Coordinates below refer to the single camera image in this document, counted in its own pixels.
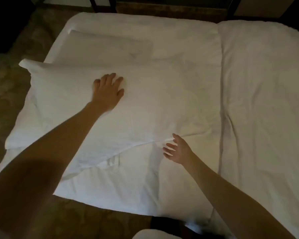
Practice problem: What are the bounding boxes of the person's right hand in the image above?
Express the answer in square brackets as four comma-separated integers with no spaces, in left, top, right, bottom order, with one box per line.
[162,133,196,170]

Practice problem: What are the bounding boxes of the person's left hand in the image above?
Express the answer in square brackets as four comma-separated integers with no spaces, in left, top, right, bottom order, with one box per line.
[91,73,125,113]

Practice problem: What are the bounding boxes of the white pillow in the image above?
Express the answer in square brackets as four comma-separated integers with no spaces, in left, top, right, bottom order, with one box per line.
[5,58,215,182]
[67,29,154,64]

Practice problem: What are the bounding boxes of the person's right forearm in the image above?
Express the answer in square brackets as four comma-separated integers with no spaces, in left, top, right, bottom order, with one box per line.
[182,155,296,239]

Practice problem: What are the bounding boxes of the person's left forearm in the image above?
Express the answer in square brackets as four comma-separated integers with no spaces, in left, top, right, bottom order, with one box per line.
[0,101,113,239]

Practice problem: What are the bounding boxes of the person's dark trousers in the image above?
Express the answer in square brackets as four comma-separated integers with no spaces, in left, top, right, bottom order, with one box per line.
[149,216,230,239]

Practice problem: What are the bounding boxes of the person's white shirt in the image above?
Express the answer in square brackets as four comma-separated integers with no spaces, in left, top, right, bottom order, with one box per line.
[134,229,182,239]

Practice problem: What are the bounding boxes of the white duvet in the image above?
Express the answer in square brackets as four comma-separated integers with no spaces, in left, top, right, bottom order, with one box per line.
[0,12,299,239]

